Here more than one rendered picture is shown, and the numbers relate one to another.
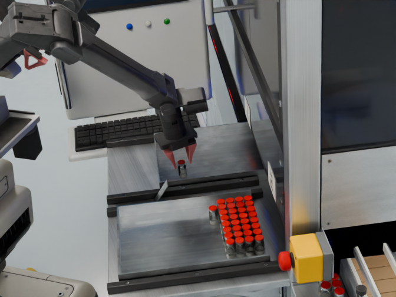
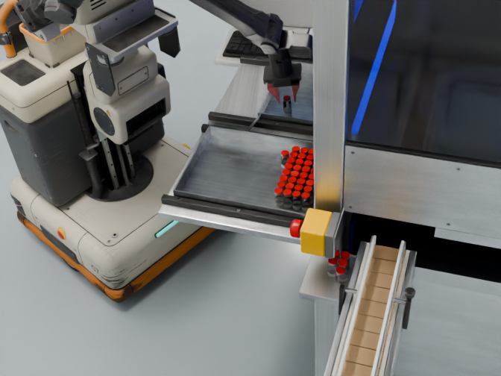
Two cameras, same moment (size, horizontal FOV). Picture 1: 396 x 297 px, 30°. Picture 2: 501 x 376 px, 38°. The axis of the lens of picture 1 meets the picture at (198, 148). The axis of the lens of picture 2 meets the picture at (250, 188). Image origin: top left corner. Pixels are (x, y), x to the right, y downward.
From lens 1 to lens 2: 56 cm
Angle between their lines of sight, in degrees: 23
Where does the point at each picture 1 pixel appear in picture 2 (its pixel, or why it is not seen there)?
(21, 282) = (171, 154)
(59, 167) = not seen: hidden behind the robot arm
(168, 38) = not seen: outside the picture
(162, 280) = (206, 207)
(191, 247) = (251, 183)
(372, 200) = (394, 198)
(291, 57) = (316, 48)
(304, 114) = (329, 104)
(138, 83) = (235, 22)
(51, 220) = not seen: hidden behind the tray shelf
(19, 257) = (197, 127)
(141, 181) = (249, 106)
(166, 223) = (245, 154)
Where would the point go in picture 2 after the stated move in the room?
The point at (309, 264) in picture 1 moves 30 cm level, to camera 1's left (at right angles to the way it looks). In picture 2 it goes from (311, 239) to (182, 209)
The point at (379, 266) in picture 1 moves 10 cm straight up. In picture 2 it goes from (391, 259) to (394, 228)
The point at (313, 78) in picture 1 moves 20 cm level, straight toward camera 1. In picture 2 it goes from (338, 73) to (283, 136)
